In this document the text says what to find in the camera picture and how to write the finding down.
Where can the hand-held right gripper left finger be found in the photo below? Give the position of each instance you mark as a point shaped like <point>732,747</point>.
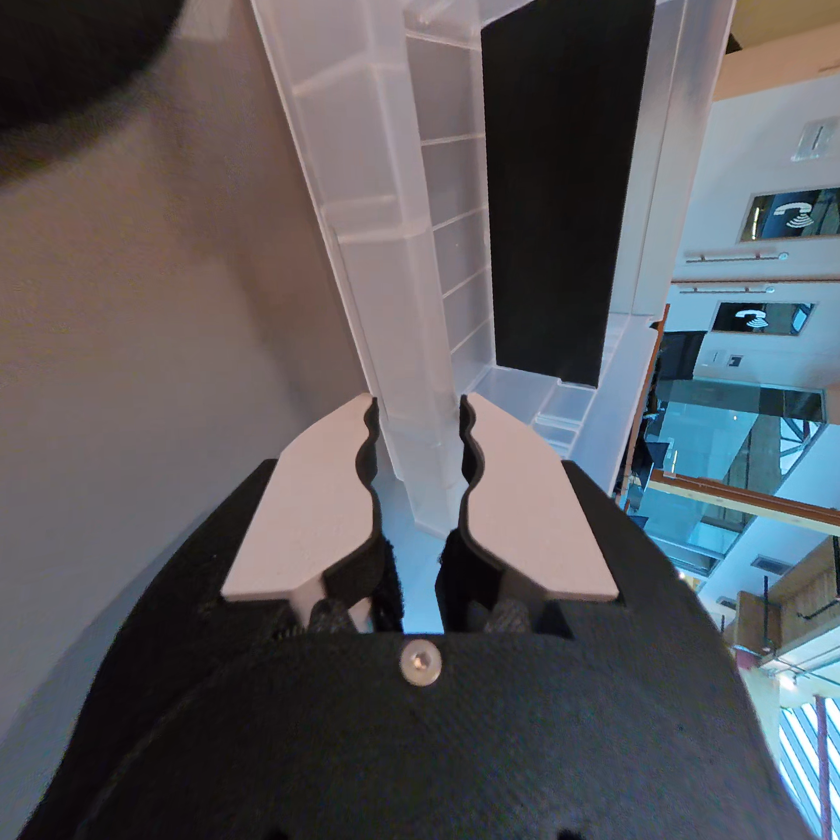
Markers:
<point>308,512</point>

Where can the black foam-lined case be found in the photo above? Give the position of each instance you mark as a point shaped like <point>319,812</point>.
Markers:
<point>65,52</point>

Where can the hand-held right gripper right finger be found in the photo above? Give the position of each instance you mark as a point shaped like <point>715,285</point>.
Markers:
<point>531,518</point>

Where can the clear plastic bin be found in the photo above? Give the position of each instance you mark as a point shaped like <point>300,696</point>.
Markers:
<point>367,131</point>

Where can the white phone booth door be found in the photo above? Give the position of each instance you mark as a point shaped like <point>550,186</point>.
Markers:
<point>715,223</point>

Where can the black divider of clear bin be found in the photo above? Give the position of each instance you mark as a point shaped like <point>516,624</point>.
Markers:
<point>564,197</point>

